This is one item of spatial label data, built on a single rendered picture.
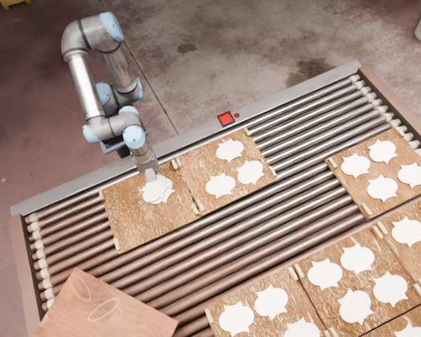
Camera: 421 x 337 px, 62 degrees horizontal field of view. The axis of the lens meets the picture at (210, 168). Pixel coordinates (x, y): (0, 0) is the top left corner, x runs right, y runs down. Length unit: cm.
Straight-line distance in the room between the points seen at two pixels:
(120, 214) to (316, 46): 262
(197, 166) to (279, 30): 233
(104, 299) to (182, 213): 50
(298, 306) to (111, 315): 75
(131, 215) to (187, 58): 219
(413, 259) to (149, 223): 117
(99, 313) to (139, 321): 16
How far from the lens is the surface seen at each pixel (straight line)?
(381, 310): 165
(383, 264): 169
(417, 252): 176
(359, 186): 179
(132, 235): 170
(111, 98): 184
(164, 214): 169
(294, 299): 157
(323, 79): 215
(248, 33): 379
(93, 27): 152
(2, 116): 385
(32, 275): 183
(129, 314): 151
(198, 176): 174
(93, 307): 157
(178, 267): 162
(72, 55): 151
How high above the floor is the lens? 248
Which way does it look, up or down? 62 degrees down
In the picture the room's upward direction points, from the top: 10 degrees counter-clockwise
